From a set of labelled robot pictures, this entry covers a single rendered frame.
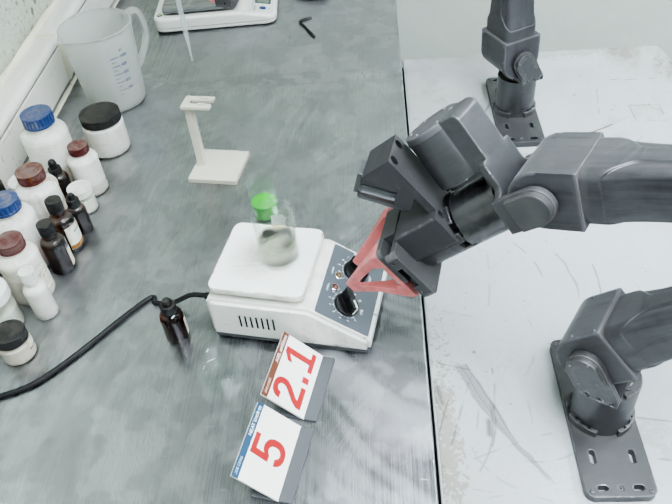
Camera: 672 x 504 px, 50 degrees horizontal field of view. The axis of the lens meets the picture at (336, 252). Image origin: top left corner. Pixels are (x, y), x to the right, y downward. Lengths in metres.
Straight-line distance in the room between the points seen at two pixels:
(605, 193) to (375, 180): 0.20
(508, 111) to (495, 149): 0.58
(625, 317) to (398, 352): 0.29
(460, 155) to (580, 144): 0.10
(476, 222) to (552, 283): 0.32
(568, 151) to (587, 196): 0.05
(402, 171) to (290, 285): 0.25
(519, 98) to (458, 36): 1.12
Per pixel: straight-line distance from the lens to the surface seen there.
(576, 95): 1.34
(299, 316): 0.85
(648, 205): 0.61
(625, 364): 0.73
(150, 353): 0.94
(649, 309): 0.70
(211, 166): 1.19
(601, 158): 0.62
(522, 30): 1.16
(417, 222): 0.69
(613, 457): 0.82
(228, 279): 0.87
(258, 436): 0.79
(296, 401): 0.84
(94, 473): 0.86
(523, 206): 0.62
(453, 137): 0.65
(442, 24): 2.31
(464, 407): 0.84
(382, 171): 0.66
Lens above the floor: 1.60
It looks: 44 degrees down
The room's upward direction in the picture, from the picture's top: 6 degrees counter-clockwise
